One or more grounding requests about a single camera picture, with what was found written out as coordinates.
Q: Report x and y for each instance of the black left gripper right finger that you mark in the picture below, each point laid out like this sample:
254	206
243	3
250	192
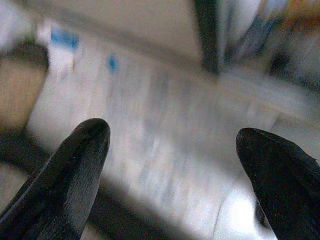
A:
287	187

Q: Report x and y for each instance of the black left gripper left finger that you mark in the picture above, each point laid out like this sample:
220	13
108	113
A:
62	187

